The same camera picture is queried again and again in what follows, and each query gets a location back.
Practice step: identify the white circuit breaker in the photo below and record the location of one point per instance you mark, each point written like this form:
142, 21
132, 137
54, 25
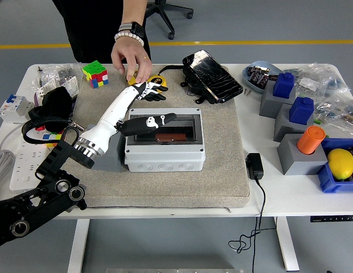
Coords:
14, 108

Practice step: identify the dark snack packet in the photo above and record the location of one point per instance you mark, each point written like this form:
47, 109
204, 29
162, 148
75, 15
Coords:
263, 79
254, 73

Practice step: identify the grey-brown table mat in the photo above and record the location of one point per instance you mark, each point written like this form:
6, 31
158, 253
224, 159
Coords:
179, 190

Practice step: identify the transparent hinged box lid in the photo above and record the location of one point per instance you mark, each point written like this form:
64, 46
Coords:
183, 125

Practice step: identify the small colourful puzzle cube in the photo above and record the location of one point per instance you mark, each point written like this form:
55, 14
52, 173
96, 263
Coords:
51, 137

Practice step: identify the yellow lemon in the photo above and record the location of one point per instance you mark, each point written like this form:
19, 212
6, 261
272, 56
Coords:
341, 163

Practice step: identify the white power strip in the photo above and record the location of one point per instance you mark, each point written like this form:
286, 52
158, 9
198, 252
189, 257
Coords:
25, 167

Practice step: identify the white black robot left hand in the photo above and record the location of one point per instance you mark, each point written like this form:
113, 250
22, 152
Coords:
114, 113

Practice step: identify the white height-adjustable table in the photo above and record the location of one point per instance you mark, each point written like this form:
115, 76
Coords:
293, 196

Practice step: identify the grey holder block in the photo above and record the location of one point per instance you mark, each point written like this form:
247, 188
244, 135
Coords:
296, 162
283, 128
270, 105
114, 159

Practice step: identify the person's left forearm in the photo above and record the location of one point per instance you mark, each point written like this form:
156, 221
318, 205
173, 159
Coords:
135, 11

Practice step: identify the large colourful puzzle cube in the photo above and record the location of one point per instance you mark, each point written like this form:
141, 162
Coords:
95, 74

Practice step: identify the white plastic junction box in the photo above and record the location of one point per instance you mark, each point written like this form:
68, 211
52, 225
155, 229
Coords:
165, 159

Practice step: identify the black table control panel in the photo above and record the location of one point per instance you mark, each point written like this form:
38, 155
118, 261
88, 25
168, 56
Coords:
333, 219

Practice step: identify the small metal screws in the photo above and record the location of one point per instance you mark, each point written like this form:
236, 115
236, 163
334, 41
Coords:
247, 91

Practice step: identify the person's left hand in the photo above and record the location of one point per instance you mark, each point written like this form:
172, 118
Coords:
131, 54

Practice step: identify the small red object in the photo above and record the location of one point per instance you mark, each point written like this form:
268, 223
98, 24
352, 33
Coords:
39, 128

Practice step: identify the small green part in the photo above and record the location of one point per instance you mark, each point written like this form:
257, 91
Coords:
317, 121

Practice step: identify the blue stepped block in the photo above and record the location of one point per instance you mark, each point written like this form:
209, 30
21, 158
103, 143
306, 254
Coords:
283, 85
301, 112

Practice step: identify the person's torso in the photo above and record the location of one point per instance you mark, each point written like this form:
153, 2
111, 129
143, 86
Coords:
88, 28

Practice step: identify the black power adapter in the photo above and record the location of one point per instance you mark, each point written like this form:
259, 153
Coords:
254, 166

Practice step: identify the black wrist watch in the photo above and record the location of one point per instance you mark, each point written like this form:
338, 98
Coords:
133, 28

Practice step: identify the yellow round tape measure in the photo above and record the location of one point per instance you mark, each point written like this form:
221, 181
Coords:
158, 78

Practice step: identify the glossy black pouch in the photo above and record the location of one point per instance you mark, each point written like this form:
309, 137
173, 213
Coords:
213, 75

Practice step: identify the black cloth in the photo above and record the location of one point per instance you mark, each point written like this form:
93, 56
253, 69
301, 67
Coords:
55, 103

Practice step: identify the blue plastic bin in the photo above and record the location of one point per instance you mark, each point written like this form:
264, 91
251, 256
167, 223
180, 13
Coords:
328, 182

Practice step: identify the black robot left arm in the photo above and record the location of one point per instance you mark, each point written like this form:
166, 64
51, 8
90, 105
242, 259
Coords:
31, 210

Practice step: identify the light blue bowl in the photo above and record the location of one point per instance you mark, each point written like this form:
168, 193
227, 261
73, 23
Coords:
247, 82

